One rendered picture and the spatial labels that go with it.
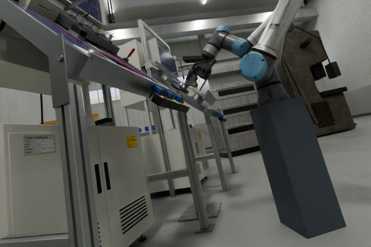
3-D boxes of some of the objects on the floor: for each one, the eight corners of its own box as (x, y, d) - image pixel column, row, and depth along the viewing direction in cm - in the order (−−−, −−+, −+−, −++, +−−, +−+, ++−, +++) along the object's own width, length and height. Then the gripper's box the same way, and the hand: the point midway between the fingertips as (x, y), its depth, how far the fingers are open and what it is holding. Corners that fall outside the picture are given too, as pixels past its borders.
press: (330, 130, 541) (297, 35, 594) (382, 124, 413) (334, 4, 466) (280, 141, 519) (250, 42, 572) (319, 139, 391) (276, 11, 443)
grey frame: (210, 226, 105) (148, -59, 140) (105, 445, 32) (29, -265, 67) (125, 233, 122) (88, -24, 156) (-70, 387, 49) (-59, -158, 83)
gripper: (215, 56, 95) (191, 94, 97) (218, 62, 104) (196, 96, 106) (200, 49, 98) (178, 85, 100) (205, 55, 106) (184, 89, 108)
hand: (184, 86), depth 104 cm, fingers closed
